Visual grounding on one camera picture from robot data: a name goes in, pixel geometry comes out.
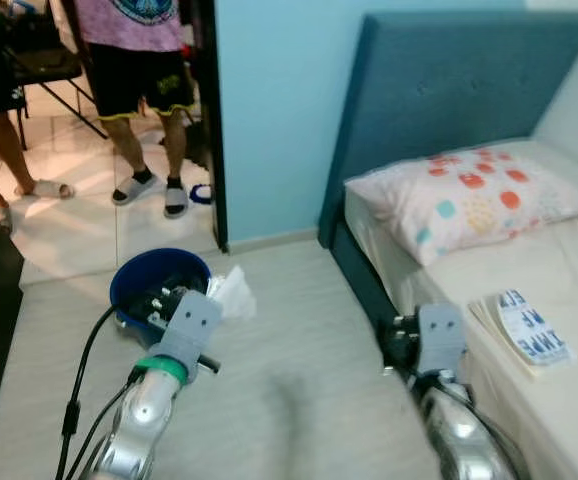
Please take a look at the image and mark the white paper trash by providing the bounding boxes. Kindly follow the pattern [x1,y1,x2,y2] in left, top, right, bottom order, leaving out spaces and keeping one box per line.
[204,265,258,323]

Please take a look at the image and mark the white book with blue letters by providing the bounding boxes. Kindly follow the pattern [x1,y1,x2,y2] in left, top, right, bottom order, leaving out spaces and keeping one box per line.
[467,288,577,379]

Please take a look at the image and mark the blue round trash bin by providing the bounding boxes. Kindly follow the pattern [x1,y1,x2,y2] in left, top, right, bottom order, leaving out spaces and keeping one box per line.
[109,247,213,346]

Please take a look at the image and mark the pink pillow with orange spots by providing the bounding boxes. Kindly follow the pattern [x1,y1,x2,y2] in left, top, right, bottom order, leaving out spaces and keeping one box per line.
[344,145,578,269]

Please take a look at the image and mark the person in pink shirt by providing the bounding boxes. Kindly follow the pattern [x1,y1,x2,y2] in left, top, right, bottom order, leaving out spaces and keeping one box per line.
[74,0,205,219]

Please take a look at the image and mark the dark teal headboard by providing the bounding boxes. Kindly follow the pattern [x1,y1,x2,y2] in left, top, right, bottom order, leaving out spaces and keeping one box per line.
[317,10,578,251]

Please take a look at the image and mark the black folding chair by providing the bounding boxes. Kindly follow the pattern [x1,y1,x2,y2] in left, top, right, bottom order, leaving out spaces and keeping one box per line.
[9,15,110,141]

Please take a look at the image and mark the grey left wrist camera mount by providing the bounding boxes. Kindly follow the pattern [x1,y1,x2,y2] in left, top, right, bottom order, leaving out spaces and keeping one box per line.
[149,290,223,373]

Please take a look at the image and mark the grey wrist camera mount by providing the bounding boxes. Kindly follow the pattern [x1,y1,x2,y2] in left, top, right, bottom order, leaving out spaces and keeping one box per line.
[149,290,223,373]
[416,303,468,379]

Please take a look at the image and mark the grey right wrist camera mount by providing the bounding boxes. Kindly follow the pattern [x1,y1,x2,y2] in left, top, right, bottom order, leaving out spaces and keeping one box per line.
[416,303,468,379]

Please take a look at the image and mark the small blue ring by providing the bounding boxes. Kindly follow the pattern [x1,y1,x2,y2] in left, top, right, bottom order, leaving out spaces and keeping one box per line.
[189,183,214,207]

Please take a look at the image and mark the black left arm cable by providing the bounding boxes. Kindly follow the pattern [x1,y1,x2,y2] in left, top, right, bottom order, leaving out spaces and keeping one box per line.
[54,305,135,480]

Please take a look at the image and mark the black door frame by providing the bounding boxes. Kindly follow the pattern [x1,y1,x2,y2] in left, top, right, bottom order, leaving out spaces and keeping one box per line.
[191,0,230,253]

